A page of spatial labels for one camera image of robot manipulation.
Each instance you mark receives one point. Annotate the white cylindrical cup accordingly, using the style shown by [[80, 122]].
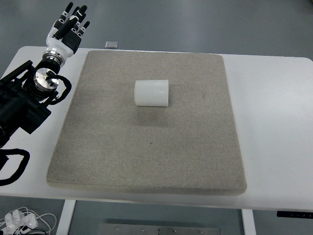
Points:
[[151, 93]]

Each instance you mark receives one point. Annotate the small grey floor plate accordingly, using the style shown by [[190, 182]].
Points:
[[111, 44]]

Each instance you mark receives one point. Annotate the black table control panel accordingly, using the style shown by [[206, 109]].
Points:
[[293, 214]]

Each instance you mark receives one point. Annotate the white table leg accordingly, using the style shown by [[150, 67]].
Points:
[[249, 222], [65, 218]]

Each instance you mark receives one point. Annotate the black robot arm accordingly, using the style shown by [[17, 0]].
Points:
[[14, 110]]

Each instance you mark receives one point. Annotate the white power strip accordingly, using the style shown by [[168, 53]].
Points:
[[18, 219]]

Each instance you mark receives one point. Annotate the white-black robot hand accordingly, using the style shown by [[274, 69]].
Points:
[[61, 45]]

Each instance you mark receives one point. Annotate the grey-beige square mat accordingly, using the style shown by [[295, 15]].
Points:
[[146, 151]]

